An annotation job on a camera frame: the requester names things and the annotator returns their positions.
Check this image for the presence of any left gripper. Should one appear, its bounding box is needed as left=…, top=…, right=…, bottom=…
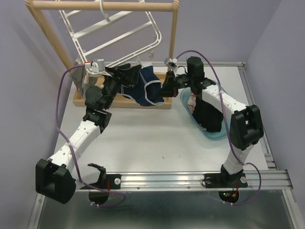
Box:
left=101, top=63, right=141, bottom=110

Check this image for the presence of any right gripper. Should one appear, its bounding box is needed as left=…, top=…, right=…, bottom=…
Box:
left=155, top=71, right=193, bottom=98

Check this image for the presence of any navy underwear white trim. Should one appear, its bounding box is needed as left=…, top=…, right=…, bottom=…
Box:
left=118, top=65, right=164, bottom=107

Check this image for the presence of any light pink underwear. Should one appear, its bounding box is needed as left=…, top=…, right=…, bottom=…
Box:
left=187, top=92, right=196, bottom=114

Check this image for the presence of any black underwear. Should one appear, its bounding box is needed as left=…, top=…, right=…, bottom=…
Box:
left=192, top=97, right=224, bottom=133

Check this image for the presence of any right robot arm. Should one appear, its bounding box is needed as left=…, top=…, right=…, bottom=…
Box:
left=158, top=56, right=264, bottom=186

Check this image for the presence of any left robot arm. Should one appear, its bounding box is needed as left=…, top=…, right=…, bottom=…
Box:
left=35, top=64, right=142, bottom=208

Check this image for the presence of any white plastic clip hanger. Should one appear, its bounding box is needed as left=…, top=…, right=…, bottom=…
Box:
left=59, top=10, right=162, bottom=67

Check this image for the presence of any teal plastic basin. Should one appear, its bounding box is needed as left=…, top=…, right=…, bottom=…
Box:
left=180, top=87, right=227, bottom=141

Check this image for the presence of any wooden clothes rack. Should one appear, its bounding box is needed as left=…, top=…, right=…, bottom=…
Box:
left=24, top=0, right=180, bottom=110

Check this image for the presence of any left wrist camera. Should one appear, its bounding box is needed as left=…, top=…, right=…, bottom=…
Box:
left=84, top=59, right=105, bottom=74

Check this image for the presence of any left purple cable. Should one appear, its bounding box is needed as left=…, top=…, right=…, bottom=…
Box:
left=55, top=62, right=127, bottom=208

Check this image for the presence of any purple cable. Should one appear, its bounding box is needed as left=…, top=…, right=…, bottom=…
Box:
left=175, top=50, right=263, bottom=206
left=55, top=62, right=127, bottom=208

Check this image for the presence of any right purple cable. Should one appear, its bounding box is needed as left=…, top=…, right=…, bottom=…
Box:
left=175, top=50, right=263, bottom=206

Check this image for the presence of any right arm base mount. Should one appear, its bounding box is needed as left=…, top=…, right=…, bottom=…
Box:
left=202, top=172, right=248, bottom=189

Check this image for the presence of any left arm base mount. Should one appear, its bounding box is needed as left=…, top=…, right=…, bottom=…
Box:
left=88, top=163, right=122, bottom=189

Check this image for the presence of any aluminium mounting rail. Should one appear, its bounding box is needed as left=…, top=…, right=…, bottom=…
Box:
left=39, top=169, right=293, bottom=191

